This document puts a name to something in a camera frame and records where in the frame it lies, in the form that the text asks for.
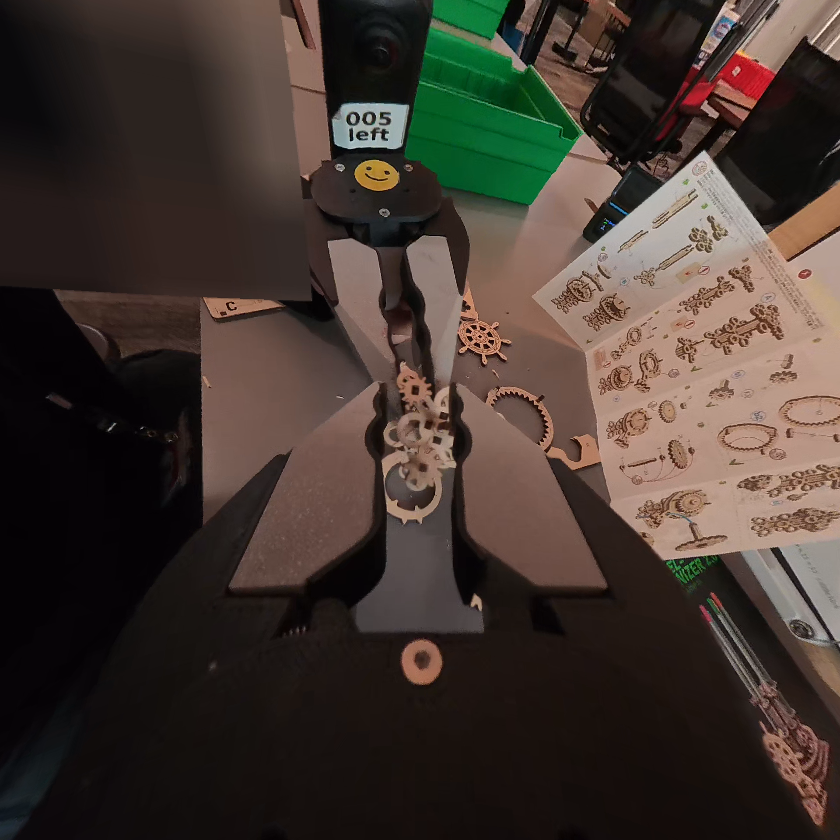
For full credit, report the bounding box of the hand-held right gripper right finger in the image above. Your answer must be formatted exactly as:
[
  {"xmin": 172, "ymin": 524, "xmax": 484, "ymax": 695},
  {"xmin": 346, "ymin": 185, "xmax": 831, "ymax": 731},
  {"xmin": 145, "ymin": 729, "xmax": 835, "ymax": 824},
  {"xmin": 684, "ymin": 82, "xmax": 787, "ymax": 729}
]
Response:
[{"xmin": 449, "ymin": 384, "xmax": 609, "ymax": 609}]

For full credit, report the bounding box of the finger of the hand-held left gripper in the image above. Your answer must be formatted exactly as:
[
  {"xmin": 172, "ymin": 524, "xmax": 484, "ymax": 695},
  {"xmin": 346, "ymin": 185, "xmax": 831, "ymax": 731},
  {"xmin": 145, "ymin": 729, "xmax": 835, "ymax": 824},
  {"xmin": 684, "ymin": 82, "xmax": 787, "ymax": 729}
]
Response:
[
  {"xmin": 328, "ymin": 238, "xmax": 413, "ymax": 389},
  {"xmin": 402, "ymin": 236, "xmax": 462, "ymax": 398}
]

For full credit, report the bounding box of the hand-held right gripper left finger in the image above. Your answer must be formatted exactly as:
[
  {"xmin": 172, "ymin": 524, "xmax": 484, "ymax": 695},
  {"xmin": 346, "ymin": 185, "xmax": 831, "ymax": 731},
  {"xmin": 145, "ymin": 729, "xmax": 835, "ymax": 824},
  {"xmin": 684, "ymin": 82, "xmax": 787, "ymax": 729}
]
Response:
[{"xmin": 226, "ymin": 382, "xmax": 388, "ymax": 609}]

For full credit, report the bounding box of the small wooden hooked ring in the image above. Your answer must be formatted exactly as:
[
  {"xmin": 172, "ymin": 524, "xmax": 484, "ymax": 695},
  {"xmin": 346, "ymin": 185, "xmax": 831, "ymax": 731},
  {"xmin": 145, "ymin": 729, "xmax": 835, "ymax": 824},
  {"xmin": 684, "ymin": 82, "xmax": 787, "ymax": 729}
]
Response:
[{"xmin": 382, "ymin": 453, "xmax": 442, "ymax": 526}]

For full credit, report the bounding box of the wooden gear model assembly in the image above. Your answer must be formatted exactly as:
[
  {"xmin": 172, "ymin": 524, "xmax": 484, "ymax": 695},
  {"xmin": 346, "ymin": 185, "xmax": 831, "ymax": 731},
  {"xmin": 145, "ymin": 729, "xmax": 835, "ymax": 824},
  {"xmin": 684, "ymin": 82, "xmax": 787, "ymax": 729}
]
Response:
[{"xmin": 381, "ymin": 360, "xmax": 459, "ymax": 490}]

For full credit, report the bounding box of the black model kit box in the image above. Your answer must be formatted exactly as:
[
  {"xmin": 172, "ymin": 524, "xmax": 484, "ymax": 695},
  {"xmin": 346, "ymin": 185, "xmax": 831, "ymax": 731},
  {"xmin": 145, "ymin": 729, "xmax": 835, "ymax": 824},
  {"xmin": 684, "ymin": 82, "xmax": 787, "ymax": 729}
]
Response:
[{"xmin": 663, "ymin": 550, "xmax": 840, "ymax": 829}]

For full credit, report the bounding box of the wooden ship wheel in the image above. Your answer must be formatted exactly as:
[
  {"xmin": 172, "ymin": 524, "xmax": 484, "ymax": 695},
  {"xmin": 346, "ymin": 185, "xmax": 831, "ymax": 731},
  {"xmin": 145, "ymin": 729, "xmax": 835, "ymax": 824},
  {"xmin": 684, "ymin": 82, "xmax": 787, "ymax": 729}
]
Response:
[{"xmin": 457, "ymin": 319, "xmax": 513, "ymax": 366}]

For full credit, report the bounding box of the wooden offcut sheet piece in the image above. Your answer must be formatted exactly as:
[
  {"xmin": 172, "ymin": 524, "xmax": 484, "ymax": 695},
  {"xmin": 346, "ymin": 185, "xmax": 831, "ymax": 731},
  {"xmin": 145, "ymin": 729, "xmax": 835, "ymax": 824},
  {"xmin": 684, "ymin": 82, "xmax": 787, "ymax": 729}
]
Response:
[{"xmin": 545, "ymin": 435, "xmax": 602, "ymax": 471}]

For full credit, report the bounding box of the green plastic storage bin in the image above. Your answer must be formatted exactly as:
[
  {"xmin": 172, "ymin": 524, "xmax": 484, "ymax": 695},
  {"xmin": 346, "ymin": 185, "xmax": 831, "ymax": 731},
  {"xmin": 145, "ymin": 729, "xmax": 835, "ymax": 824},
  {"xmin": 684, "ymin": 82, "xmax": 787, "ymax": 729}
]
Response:
[
  {"xmin": 430, "ymin": 0, "xmax": 511, "ymax": 40},
  {"xmin": 397, "ymin": 28, "xmax": 584, "ymax": 206}
]

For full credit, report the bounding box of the black handheld device with screen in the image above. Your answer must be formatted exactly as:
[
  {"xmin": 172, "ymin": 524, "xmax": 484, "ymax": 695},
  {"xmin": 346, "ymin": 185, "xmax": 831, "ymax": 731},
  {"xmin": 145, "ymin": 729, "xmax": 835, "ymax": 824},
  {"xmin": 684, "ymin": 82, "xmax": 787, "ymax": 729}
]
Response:
[{"xmin": 583, "ymin": 164, "xmax": 665, "ymax": 244}]

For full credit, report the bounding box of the folded paper instruction sheet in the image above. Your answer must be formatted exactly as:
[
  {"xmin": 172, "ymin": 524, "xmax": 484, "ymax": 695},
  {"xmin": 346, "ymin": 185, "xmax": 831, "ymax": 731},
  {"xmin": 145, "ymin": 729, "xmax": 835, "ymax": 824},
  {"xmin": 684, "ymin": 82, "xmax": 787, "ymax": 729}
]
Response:
[{"xmin": 533, "ymin": 151, "xmax": 840, "ymax": 553}]

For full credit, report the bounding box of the black office chair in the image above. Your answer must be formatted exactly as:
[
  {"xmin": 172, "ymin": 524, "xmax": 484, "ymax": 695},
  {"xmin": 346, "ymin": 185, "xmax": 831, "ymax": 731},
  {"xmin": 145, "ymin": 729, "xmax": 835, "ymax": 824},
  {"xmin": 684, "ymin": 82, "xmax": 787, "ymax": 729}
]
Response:
[
  {"xmin": 715, "ymin": 36, "xmax": 840, "ymax": 227},
  {"xmin": 581, "ymin": 0, "xmax": 726, "ymax": 173}
]

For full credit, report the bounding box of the white task card sign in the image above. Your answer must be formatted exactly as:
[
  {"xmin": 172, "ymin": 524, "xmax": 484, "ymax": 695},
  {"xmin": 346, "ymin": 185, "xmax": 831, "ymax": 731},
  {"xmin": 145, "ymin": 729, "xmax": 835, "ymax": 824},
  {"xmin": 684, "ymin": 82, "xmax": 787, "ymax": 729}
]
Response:
[{"xmin": 738, "ymin": 249, "xmax": 840, "ymax": 651}]

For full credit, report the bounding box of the red crate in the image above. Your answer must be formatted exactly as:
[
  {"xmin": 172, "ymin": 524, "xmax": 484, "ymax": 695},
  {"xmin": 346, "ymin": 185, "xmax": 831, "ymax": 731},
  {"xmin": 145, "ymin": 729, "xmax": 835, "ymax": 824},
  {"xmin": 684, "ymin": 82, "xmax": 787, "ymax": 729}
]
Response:
[{"xmin": 689, "ymin": 52, "xmax": 777, "ymax": 114}]

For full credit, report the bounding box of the large wooden ring gear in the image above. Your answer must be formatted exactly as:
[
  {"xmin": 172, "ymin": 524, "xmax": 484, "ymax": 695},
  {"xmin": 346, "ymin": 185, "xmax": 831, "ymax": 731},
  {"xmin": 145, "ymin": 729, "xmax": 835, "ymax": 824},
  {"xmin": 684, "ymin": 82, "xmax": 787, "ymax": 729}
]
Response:
[{"xmin": 486, "ymin": 386, "xmax": 556, "ymax": 451}]

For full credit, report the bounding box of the lettered wooden offcut frame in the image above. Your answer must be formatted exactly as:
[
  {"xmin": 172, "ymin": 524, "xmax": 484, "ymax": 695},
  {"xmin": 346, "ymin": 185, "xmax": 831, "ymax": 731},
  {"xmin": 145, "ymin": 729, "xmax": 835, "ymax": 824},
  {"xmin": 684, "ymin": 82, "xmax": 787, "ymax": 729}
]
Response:
[{"xmin": 203, "ymin": 297, "xmax": 287, "ymax": 323}]

